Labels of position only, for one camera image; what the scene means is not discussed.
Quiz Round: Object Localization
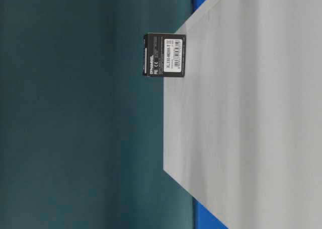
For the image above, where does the white base board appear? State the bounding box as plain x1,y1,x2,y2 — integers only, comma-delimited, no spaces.
163,0,321,228

